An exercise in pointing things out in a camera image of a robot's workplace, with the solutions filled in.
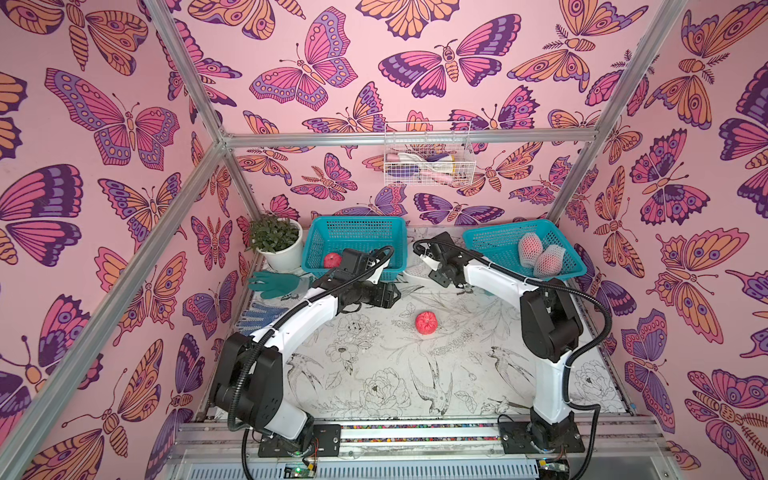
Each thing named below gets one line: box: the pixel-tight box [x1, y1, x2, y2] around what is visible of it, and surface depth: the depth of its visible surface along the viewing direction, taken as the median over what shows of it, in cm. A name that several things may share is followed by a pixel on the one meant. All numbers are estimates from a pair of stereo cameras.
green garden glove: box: [248, 271, 301, 299], surface depth 107 cm
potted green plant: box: [250, 214, 303, 271], surface depth 99 cm
